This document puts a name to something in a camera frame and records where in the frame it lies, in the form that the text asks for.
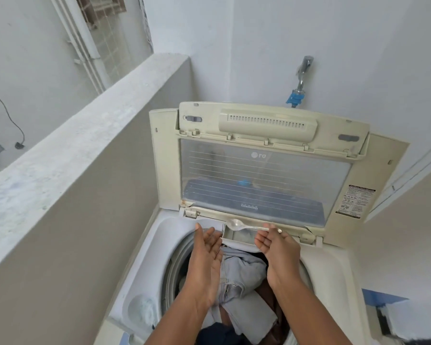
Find white wall drainpipes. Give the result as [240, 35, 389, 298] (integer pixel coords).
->
[49, 0, 113, 94]

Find person's right forearm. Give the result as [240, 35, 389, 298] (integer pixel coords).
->
[271, 273, 353, 345]

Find cream blue washing machine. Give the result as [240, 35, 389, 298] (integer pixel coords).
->
[93, 101, 410, 345]

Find blue tape strip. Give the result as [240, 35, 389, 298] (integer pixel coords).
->
[362, 288, 409, 308]

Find wire mesh window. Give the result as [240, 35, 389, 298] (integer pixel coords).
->
[48, 0, 154, 94]

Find brown louvered window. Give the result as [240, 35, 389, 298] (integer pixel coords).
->
[74, 0, 127, 30]

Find grey stone ledge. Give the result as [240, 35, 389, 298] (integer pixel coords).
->
[0, 53, 190, 279]

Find black hanging cable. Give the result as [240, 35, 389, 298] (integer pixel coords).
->
[0, 72, 26, 150]

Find person's left forearm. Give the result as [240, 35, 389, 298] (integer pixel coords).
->
[145, 289, 213, 345]

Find person's right hand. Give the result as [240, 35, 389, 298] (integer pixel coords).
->
[254, 222, 302, 288]

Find orange white clothes item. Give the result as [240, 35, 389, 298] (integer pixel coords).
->
[255, 282, 284, 345]

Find cream washing machine lid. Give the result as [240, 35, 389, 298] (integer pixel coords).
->
[149, 101, 410, 249]

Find light beige jeans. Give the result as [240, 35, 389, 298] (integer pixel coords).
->
[210, 246, 279, 345]

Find dark navy garment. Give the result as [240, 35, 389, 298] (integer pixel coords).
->
[196, 321, 245, 345]

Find metal spoon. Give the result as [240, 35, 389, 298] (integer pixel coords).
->
[225, 218, 283, 235]

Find person's left hand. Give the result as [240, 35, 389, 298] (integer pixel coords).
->
[185, 222, 224, 310]

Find metal water tap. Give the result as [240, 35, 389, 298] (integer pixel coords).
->
[295, 55, 315, 93]

